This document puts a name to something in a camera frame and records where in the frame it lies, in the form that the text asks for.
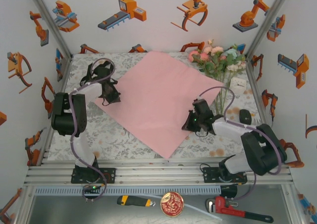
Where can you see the pink and purple wrapping paper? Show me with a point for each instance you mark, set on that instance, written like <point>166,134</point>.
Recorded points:
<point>153,97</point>

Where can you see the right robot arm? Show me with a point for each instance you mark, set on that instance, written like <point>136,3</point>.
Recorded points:
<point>262,149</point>

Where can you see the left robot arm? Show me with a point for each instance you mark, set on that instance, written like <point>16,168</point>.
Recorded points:
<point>67,115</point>

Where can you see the floral patterned tablecloth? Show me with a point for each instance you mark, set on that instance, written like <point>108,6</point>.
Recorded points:
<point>111,139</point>

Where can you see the small black oval object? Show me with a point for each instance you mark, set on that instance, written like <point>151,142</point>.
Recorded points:
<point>245,116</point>

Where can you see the small white clock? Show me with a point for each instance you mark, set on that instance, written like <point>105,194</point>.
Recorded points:
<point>237,85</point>

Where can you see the round red and gold tin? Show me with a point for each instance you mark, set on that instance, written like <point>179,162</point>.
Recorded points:
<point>172,204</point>

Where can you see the thin white plastic tube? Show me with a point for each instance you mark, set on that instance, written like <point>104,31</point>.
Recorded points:
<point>198,210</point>

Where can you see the red pipe wrench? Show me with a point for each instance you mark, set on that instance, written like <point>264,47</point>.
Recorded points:
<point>223,205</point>

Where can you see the small black controller board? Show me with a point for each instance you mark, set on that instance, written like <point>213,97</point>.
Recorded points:
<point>92,188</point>

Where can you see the black and yellow utility knife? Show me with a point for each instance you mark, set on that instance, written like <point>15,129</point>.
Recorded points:
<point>131,200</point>

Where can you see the aluminium extrusion frame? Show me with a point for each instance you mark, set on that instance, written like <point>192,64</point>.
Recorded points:
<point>173,174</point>

